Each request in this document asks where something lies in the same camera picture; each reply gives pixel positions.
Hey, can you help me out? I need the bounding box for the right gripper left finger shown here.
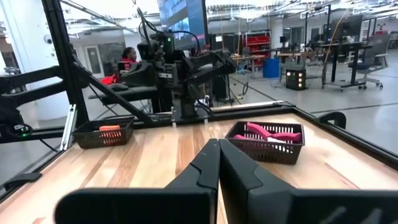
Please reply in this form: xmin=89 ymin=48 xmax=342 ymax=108
xmin=54 ymin=138 xmax=221 ymax=224

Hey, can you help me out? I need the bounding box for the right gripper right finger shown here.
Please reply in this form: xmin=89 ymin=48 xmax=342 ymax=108
xmin=218 ymin=138 xmax=398 ymax=224

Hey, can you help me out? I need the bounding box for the long black mesh basket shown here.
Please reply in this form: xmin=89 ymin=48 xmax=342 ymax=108
xmin=72 ymin=116 xmax=136 ymax=150

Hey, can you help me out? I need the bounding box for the small black mesh basket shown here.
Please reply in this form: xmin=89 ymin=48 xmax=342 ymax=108
xmin=224 ymin=121 xmax=306 ymax=166

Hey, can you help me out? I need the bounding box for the black box with lights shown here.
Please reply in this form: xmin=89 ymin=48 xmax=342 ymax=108
xmin=285 ymin=68 xmax=307 ymax=91

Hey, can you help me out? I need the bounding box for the blue bin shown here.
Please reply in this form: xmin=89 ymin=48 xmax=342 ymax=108
xmin=262 ymin=58 xmax=280 ymax=78

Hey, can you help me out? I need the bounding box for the person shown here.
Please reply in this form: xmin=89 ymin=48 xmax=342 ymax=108
xmin=99 ymin=46 xmax=139 ymax=86

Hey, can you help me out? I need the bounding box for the red storage shelf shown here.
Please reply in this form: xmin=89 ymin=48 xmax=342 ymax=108
xmin=242 ymin=30 xmax=271 ymax=58

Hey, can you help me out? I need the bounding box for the white door with window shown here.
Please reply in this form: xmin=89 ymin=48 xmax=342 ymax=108
xmin=83 ymin=45 xmax=105 ymax=78

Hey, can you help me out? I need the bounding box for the black standing desk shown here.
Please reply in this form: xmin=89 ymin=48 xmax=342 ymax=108
xmin=310 ymin=42 xmax=374 ymax=93

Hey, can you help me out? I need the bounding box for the large display screen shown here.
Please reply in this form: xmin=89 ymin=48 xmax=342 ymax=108
xmin=157 ymin=0 xmax=210 ymax=50

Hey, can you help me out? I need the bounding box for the grey office chair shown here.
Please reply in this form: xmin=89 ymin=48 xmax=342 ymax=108
xmin=348 ymin=32 xmax=392 ymax=91

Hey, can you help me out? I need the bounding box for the black device with green light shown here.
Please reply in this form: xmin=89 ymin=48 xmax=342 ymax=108
xmin=0 ymin=93 xmax=34 ymax=139

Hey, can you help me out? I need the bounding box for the black frame clamp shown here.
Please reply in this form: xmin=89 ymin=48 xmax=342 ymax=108
xmin=315 ymin=111 xmax=348 ymax=130
xmin=2 ymin=172 xmax=44 ymax=191

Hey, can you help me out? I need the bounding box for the white metal bracket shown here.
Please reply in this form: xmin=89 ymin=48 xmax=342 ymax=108
xmin=59 ymin=104 xmax=78 ymax=152

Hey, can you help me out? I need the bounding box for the black aluminium rig frame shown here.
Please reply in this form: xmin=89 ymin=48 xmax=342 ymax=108
xmin=0 ymin=0 xmax=398 ymax=203

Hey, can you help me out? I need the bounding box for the dark wall screen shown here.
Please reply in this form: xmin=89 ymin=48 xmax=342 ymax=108
xmin=329 ymin=14 xmax=364 ymax=40

